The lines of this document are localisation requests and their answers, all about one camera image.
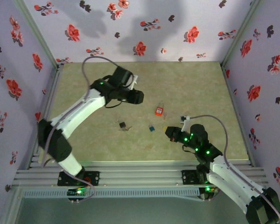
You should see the red padlock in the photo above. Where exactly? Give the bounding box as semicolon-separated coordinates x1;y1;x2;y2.
155;102;165;117

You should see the circuit board with LED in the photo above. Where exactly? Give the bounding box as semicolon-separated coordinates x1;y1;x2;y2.
199;185;219;196
67;186;89;196

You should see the lilac right arm cable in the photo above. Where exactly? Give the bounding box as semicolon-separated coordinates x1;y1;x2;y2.
188;114;280;224

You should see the lilac arm cable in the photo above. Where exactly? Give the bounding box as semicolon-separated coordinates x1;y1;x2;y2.
188;114;280;224
41;55;122;203

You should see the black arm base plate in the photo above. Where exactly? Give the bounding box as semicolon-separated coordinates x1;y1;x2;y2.
57;171;100;187
181;169;210;186

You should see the lilac left arm cable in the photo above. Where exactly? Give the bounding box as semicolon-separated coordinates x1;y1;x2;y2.
41;55;122;203

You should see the aluminium front rail beam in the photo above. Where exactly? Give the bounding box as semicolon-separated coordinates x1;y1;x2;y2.
13;160;269;188

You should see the aluminium side rail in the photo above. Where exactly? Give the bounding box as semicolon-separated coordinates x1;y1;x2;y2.
220;63;256;168
27;64;64;169

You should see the slotted grey cable duct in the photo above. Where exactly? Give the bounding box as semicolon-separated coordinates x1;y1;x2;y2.
21;188;201;199

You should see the grey corner post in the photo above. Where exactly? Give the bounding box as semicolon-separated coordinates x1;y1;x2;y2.
13;0;61;70
220;0;263;67

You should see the grey frame leg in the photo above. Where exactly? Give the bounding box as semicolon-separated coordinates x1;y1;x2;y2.
0;186;24;224

